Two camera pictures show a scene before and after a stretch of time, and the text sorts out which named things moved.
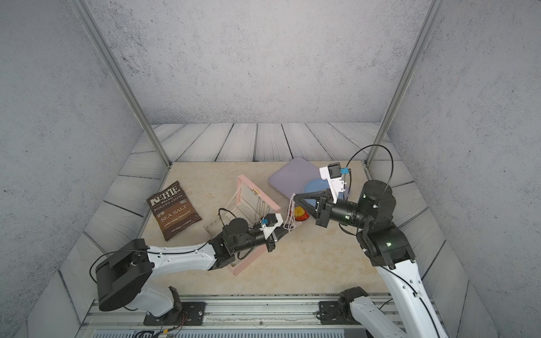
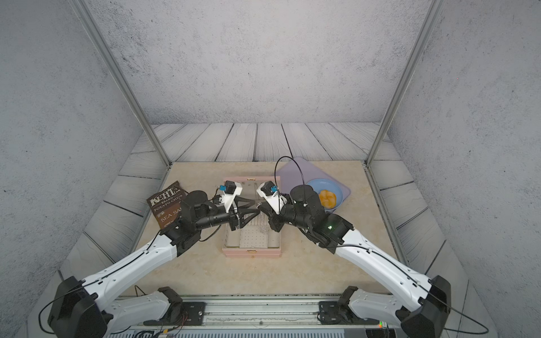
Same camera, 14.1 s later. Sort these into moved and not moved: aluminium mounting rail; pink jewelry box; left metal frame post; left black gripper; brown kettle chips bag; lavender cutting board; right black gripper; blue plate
Moved: pink jewelry box; left black gripper; right black gripper
Not moved: aluminium mounting rail; left metal frame post; lavender cutting board; blue plate; brown kettle chips bag
